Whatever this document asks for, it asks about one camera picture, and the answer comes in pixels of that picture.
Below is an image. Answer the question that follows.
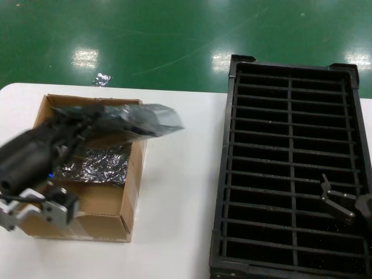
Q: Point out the black left camera cable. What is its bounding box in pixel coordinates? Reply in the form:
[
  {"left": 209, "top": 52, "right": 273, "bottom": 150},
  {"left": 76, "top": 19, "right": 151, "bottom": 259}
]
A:
[{"left": 0, "top": 194, "right": 47, "bottom": 204}]

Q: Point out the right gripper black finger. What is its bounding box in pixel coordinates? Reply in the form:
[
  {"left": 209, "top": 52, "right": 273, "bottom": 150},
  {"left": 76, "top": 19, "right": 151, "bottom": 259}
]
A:
[{"left": 319, "top": 173, "right": 357, "bottom": 226}]

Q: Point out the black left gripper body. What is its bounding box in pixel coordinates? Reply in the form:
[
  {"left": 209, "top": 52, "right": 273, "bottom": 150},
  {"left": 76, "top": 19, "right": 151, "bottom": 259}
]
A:
[{"left": 0, "top": 121, "right": 73, "bottom": 195}]

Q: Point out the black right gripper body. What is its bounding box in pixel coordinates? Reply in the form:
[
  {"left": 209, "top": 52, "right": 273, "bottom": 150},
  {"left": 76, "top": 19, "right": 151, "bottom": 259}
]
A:
[{"left": 354, "top": 194, "right": 372, "bottom": 219}]

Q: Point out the bagged graphics card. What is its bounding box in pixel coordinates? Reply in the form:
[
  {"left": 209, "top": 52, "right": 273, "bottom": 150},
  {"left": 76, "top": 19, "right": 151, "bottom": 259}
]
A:
[{"left": 56, "top": 145, "right": 131, "bottom": 188}]

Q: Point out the brown cardboard box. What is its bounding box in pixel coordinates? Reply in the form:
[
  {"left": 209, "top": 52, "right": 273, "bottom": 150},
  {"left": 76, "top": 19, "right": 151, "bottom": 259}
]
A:
[{"left": 22, "top": 93, "right": 148, "bottom": 242}]

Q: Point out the black slotted plastic container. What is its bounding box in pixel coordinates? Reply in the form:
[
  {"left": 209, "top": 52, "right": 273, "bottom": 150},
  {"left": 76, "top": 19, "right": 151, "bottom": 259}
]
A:
[{"left": 208, "top": 54, "right": 372, "bottom": 279}]

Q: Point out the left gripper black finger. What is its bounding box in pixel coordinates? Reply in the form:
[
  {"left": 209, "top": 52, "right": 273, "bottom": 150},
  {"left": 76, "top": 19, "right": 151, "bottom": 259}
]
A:
[
  {"left": 62, "top": 109, "right": 101, "bottom": 131},
  {"left": 65, "top": 127, "right": 94, "bottom": 155}
]

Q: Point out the grey antistatic plastic bag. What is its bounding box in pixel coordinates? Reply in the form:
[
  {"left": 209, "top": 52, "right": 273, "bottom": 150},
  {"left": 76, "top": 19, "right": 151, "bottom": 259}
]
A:
[{"left": 55, "top": 103, "right": 187, "bottom": 143}]

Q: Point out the left wrist camera silver mount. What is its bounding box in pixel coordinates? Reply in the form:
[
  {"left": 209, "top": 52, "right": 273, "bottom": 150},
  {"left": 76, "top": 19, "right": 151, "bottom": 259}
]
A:
[{"left": 0, "top": 185, "right": 80, "bottom": 232}]

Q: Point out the crumpled foil scrap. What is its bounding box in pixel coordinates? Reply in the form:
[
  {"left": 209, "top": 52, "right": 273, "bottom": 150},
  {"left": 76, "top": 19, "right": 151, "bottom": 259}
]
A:
[{"left": 92, "top": 72, "right": 113, "bottom": 87}]

